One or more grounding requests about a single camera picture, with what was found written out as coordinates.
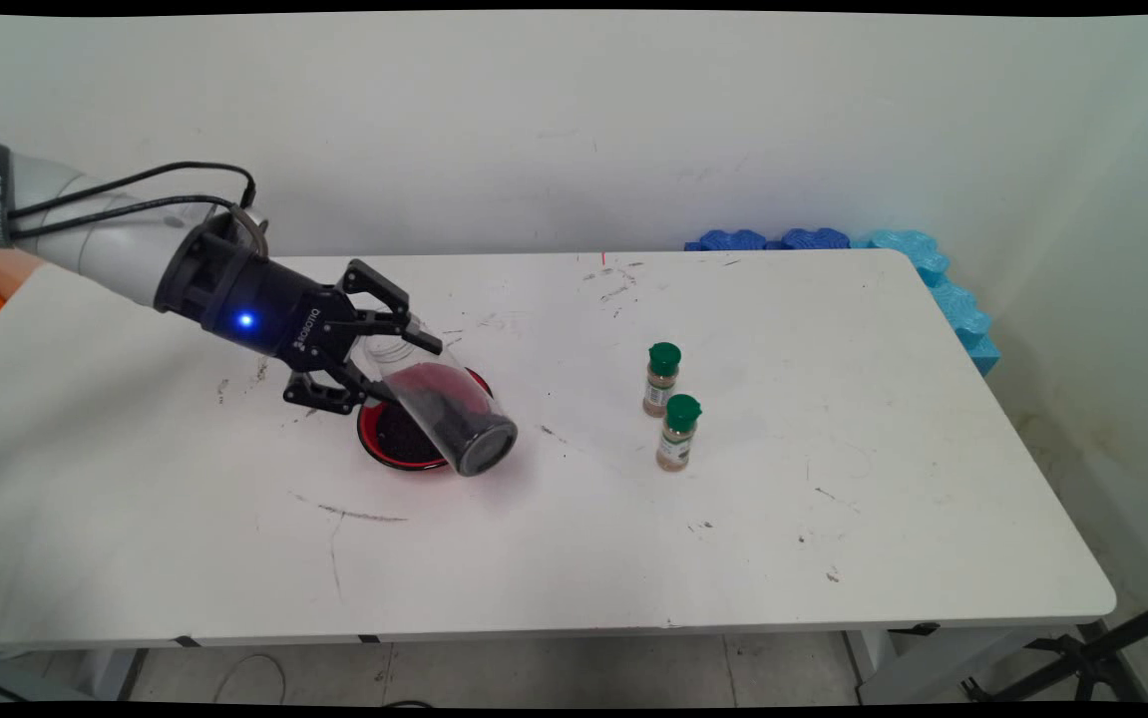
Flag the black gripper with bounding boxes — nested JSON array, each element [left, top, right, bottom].
[[154, 214, 444, 417]]

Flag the clear plastic jar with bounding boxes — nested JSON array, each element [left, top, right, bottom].
[[359, 334, 520, 478]]

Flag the black seeds batch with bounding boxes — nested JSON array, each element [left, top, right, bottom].
[[389, 364, 518, 476]]

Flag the red bowl black rim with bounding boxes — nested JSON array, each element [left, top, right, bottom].
[[357, 361, 496, 472]]

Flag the black seeds pile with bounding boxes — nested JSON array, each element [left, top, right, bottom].
[[375, 399, 451, 466]]

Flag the spice bottle green cap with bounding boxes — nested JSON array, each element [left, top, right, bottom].
[[642, 342, 682, 418], [656, 394, 702, 473]]

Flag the dark blue foam tile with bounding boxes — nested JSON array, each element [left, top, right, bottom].
[[780, 227, 852, 250], [685, 229, 770, 252]]

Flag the white table leg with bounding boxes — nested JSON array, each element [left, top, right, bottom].
[[85, 648, 146, 701]]

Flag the light blue foam tiles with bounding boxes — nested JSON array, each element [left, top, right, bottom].
[[853, 229, 1001, 378]]

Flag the black tripod stand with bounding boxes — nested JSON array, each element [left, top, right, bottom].
[[960, 588, 1148, 704]]

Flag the black camera cable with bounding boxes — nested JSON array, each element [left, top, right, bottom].
[[7, 193, 241, 241]]

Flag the thin grey floor wire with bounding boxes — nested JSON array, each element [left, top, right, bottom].
[[213, 652, 288, 704]]

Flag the white table leg frame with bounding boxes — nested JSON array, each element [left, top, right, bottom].
[[843, 623, 1113, 704]]

